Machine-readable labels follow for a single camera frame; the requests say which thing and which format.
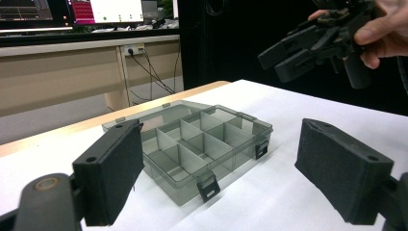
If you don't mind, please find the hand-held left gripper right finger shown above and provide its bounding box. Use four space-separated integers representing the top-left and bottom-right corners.
293 117 395 226

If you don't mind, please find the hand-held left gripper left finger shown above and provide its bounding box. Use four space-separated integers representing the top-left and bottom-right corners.
71 118 146 227

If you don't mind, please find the clear grey compartment box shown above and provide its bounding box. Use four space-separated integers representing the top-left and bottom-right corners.
101 99 274 207

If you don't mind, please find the black curtain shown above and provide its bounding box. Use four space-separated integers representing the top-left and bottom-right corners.
177 0 408 117

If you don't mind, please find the white table cover sheet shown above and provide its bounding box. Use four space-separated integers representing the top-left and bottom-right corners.
0 79 408 231

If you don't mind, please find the light wooden desk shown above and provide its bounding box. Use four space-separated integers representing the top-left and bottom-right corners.
0 34 186 118

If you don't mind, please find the bright screen monitor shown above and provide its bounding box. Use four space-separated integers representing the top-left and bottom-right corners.
68 0 145 26

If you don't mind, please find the dark screen monitor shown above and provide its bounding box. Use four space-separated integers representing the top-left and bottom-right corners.
0 0 54 22

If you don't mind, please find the bundle of black cables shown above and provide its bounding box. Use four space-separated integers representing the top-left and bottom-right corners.
128 47 181 107

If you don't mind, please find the white wall power socket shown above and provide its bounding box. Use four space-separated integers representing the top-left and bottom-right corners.
123 43 146 58

